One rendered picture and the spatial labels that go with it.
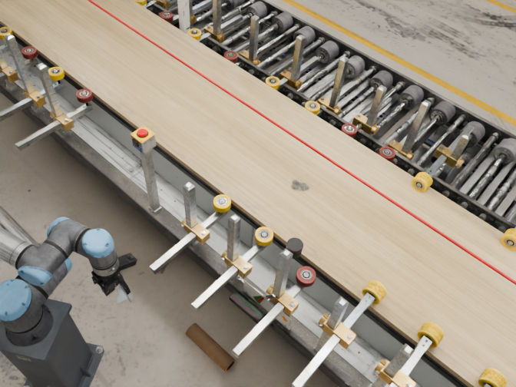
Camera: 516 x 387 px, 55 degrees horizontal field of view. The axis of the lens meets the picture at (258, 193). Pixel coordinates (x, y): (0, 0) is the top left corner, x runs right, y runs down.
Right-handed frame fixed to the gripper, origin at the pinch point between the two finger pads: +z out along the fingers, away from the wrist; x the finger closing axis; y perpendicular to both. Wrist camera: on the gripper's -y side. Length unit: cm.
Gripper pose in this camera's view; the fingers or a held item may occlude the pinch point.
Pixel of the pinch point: (120, 288)
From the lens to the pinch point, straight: 196.3
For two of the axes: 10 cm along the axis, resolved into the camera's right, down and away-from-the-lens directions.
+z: -0.7, 6.1, 7.9
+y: -6.7, 5.6, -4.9
